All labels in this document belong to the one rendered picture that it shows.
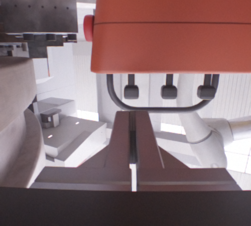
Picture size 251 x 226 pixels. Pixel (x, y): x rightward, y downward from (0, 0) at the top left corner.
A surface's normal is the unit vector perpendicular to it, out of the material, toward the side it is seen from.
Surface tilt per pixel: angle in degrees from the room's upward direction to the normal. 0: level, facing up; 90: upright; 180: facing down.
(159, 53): 97
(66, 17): 90
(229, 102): 90
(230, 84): 90
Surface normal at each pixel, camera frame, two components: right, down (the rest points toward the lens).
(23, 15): 0.36, 0.26
